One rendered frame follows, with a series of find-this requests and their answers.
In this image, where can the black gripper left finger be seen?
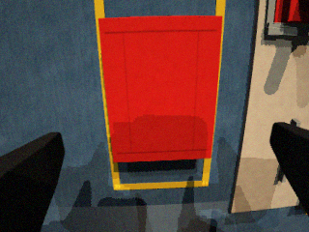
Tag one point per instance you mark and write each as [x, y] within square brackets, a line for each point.
[28, 178]

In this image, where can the yellow rectangular outline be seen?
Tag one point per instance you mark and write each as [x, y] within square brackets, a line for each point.
[99, 10]

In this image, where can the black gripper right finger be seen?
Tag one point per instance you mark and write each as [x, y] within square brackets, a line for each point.
[291, 148]

